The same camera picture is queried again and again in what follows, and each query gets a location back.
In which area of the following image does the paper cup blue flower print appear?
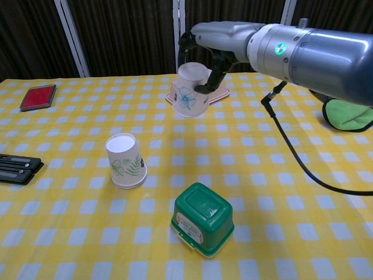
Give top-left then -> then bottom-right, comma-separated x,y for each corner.
171,62 -> 211,118

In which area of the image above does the white screen frame post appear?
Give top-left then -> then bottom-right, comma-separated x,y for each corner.
54,0 -> 90,78
172,0 -> 187,74
280,0 -> 298,26

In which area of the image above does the yellow white checked tablecloth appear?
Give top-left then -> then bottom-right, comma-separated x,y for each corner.
0,71 -> 373,280
269,71 -> 373,234

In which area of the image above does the pink plastic lunch box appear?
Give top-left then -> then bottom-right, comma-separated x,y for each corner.
165,73 -> 231,106

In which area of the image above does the paper cup green fern print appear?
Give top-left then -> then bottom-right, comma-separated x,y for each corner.
105,133 -> 147,187

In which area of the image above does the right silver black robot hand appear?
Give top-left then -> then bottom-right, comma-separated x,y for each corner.
178,20 -> 265,94

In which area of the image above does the red ink stamp pad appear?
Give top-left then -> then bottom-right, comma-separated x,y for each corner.
19,83 -> 57,113

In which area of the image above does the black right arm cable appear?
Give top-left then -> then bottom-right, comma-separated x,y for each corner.
261,80 -> 373,196

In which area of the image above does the green plastic container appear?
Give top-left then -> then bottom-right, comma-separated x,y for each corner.
170,182 -> 235,260

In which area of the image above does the grey and green microfibre cloth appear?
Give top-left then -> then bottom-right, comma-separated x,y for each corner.
308,89 -> 373,133

